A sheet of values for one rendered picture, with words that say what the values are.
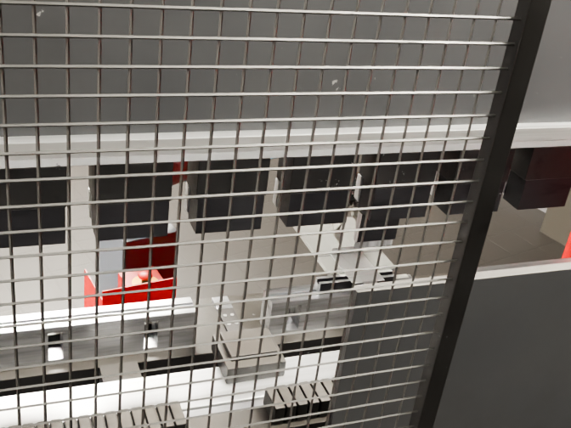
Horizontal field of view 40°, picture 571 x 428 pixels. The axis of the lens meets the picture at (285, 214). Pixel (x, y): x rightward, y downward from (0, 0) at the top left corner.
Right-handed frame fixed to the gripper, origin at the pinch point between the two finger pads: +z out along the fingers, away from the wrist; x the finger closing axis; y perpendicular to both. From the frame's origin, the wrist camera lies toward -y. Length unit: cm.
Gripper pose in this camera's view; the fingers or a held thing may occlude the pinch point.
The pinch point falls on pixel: (349, 237)
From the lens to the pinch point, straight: 195.3
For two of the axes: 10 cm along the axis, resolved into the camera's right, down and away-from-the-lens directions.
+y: 3.4, -2.0, -9.2
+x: 9.3, -0.6, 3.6
